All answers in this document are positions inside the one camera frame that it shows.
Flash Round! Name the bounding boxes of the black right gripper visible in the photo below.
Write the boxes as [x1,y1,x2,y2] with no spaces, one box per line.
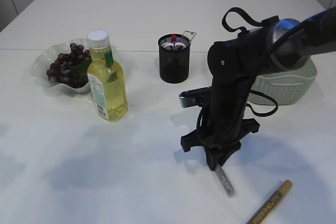
[181,87,260,171]

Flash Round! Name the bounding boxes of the red marker pen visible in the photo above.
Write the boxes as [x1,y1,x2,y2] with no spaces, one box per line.
[171,34,177,44]

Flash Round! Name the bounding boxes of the green wavy plastic plate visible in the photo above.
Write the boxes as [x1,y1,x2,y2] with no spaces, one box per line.
[30,39,124,95]

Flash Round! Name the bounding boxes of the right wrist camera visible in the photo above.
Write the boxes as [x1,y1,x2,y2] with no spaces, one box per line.
[179,87,211,108]

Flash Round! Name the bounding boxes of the yellow tea bottle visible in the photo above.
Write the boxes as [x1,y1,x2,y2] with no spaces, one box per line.
[87,30,128,122]

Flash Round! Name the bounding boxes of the gold marker pen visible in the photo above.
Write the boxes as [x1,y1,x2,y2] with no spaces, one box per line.
[247,180,292,224]

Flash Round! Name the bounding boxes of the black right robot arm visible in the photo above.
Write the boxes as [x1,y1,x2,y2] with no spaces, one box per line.
[179,7,335,170]

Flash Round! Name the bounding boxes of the green plastic basket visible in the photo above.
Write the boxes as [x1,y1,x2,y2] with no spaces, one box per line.
[251,59,317,105]

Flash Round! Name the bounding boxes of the purple grape bunch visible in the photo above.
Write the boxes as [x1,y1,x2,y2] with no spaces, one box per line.
[46,42,92,89]

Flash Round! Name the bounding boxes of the grey marker pen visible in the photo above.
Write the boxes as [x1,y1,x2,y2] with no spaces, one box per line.
[214,164,235,197]

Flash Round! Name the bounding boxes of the blue scissors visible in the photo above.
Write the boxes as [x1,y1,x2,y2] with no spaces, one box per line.
[173,41,186,51]

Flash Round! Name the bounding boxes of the clear plastic ruler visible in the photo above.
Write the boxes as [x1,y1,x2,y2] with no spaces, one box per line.
[180,30,197,48]

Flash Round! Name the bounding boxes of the pink scissors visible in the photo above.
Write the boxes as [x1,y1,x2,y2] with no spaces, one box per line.
[161,42,175,50]

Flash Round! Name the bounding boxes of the black mesh pen holder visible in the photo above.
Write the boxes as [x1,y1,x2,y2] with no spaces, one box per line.
[158,34,191,84]

